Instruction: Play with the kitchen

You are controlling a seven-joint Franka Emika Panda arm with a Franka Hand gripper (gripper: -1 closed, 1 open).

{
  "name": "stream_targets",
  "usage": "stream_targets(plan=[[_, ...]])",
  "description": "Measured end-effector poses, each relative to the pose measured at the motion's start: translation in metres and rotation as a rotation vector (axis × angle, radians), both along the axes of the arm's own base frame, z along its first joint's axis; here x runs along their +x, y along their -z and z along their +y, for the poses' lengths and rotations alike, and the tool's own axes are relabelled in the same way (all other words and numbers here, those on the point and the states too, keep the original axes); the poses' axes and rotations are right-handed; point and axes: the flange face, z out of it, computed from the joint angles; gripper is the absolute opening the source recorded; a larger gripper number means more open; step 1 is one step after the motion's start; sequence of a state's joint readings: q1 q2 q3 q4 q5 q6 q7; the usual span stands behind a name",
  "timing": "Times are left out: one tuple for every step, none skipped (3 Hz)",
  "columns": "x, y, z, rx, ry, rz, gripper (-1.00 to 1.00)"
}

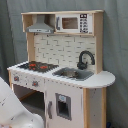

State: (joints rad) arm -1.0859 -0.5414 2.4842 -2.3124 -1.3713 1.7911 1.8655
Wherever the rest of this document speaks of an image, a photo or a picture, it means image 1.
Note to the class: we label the black toy stovetop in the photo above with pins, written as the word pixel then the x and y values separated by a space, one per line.
pixel 38 66

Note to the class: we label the black toy faucet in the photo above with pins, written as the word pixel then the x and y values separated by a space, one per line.
pixel 83 63

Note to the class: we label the grey range hood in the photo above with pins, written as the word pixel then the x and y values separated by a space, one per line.
pixel 42 23

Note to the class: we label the left oven knob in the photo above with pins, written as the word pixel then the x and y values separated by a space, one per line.
pixel 16 78

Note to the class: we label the oven knob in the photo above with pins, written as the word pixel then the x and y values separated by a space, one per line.
pixel 16 78
pixel 35 83

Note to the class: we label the right oven knob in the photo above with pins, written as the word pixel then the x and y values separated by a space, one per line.
pixel 35 83

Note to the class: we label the wooden toy kitchen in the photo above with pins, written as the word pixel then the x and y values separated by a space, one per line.
pixel 63 49

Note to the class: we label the white cabinet door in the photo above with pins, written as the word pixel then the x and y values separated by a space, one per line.
pixel 63 106

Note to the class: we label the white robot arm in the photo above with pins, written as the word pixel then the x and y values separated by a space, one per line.
pixel 13 113

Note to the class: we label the grey toy sink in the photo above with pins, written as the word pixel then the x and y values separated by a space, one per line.
pixel 73 74

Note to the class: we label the toy microwave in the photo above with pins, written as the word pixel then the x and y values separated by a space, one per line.
pixel 74 23

